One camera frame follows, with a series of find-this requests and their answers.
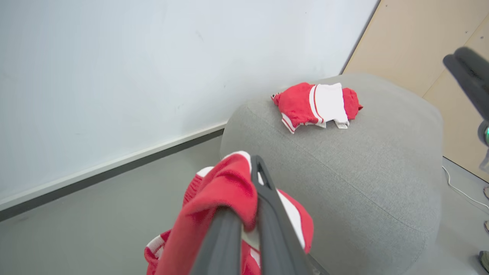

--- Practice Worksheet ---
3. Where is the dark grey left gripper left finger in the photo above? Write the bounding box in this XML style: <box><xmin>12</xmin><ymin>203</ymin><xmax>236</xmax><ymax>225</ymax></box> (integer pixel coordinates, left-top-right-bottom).
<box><xmin>190</xmin><ymin>207</ymin><xmax>243</xmax><ymax>275</ymax></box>

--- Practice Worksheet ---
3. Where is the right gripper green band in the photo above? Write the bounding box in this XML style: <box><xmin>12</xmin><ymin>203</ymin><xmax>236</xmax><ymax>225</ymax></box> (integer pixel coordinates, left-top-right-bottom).
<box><xmin>443</xmin><ymin>47</ymin><xmax>489</xmax><ymax>171</ymax></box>

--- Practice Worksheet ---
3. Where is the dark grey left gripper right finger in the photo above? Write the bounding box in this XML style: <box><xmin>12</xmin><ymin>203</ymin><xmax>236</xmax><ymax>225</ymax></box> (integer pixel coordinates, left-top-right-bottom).
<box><xmin>251</xmin><ymin>155</ymin><xmax>312</xmax><ymax>275</ymax></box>

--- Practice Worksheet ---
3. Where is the red and white garment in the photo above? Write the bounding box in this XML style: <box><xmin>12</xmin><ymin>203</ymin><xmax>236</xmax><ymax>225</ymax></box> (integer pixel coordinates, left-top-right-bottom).
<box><xmin>144</xmin><ymin>151</ymin><xmax>314</xmax><ymax>275</ymax></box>
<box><xmin>271</xmin><ymin>82</ymin><xmax>363</xmax><ymax>134</ymax></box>

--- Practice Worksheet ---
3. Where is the grey fabric seat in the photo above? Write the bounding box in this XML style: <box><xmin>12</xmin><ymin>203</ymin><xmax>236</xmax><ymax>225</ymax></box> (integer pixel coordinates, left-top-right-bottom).
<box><xmin>220</xmin><ymin>73</ymin><xmax>444</xmax><ymax>275</ymax></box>

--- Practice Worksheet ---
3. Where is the dark grey baseboard strip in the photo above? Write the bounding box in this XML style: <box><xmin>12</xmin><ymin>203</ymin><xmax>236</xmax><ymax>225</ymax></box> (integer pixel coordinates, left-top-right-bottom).
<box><xmin>0</xmin><ymin>128</ymin><xmax>226</xmax><ymax>223</ymax></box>

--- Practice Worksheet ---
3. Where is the beige wooden wall panel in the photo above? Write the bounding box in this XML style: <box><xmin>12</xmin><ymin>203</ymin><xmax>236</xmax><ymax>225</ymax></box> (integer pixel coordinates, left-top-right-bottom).
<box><xmin>341</xmin><ymin>0</ymin><xmax>489</xmax><ymax>183</ymax></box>

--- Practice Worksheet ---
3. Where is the white floor cable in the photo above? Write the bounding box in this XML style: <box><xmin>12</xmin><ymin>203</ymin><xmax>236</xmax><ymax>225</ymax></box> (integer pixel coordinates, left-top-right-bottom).
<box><xmin>442</xmin><ymin>165</ymin><xmax>489</xmax><ymax>212</ymax></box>

